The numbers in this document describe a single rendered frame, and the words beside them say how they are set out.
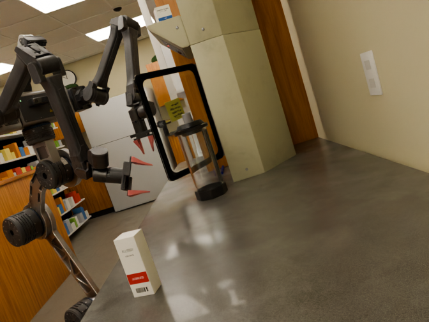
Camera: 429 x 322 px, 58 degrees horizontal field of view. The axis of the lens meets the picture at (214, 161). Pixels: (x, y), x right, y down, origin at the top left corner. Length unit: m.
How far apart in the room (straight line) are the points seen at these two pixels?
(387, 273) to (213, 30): 0.95
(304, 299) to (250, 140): 0.82
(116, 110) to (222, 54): 5.14
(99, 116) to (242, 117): 5.25
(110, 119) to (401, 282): 6.03
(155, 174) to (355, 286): 5.89
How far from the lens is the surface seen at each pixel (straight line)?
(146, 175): 6.36
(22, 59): 1.47
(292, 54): 1.69
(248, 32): 1.39
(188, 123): 1.15
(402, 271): 0.56
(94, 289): 2.38
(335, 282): 0.56
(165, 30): 1.30
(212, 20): 1.30
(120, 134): 6.36
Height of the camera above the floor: 1.21
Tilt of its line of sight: 8 degrees down
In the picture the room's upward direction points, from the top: 18 degrees counter-clockwise
